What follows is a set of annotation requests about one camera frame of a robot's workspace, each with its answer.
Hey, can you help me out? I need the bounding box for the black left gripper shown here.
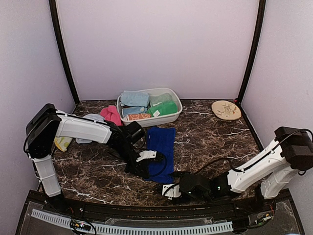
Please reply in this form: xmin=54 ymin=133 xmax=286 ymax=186
xmin=114 ymin=142 xmax=150 ymax=179

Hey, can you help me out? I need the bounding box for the dark blue towel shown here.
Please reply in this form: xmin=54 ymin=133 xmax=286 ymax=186
xmin=144 ymin=127 xmax=176 ymax=184

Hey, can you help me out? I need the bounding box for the large light blue towel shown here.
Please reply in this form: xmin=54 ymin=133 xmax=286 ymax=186
xmin=120 ymin=91 xmax=150 ymax=107

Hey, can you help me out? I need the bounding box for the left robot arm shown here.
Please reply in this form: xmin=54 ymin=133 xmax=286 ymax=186
xmin=23 ymin=103 xmax=149 ymax=213

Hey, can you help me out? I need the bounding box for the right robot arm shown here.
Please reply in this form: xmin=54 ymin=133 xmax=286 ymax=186
xmin=162 ymin=126 xmax=313 ymax=212

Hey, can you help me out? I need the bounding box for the white plastic basin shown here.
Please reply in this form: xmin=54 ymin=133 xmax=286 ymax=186
xmin=116 ymin=87 xmax=183 ymax=129

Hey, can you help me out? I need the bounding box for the rolled orange patterned towel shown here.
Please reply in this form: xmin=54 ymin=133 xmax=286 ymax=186
xmin=123 ymin=113 xmax=151 ymax=121

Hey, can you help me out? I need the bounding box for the rolled light blue towel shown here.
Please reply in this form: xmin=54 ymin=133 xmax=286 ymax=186
xmin=122 ymin=106 xmax=147 ymax=117

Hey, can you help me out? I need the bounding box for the pink towel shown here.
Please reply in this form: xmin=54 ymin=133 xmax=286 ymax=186
xmin=99 ymin=105 xmax=123 ymax=126

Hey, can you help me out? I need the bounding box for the small pale blue cloth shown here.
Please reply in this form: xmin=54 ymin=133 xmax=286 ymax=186
xmin=75 ymin=114 xmax=104 ymax=144

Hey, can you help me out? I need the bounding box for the rolled pale green towel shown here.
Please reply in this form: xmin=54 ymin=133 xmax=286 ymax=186
xmin=149 ymin=93 xmax=173 ymax=107

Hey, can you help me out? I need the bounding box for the yellow lemon print cloth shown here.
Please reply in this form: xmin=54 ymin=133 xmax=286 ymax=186
xmin=54 ymin=137 xmax=72 ymax=152

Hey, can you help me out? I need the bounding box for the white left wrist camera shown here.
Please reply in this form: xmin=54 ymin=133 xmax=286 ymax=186
xmin=136 ymin=150 xmax=157 ymax=162

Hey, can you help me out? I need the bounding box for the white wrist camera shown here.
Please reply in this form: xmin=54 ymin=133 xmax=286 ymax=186
xmin=136 ymin=150 xmax=157 ymax=162
xmin=155 ymin=183 xmax=181 ymax=200

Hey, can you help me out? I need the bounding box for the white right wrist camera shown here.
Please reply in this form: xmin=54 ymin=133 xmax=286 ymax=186
xmin=155 ymin=183 xmax=181 ymax=200

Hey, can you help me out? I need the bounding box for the black front table rail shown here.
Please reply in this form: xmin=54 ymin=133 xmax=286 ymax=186
xmin=26 ymin=189 xmax=293 ymax=221

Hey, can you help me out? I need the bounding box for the white slotted cable duct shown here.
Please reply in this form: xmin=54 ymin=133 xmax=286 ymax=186
xmin=31 ymin=209 xmax=234 ymax=235

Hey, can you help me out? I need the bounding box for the black left frame post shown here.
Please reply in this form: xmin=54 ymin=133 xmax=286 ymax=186
xmin=48 ymin=0 xmax=80 ymax=106

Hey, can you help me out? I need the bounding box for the black frame post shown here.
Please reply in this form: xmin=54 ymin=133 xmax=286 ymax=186
xmin=235 ymin=0 xmax=267 ymax=105
xmin=48 ymin=0 xmax=80 ymax=106

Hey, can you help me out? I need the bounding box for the black right frame post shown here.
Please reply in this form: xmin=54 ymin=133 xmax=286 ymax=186
xmin=235 ymin=0 xmax=267 ymax=105

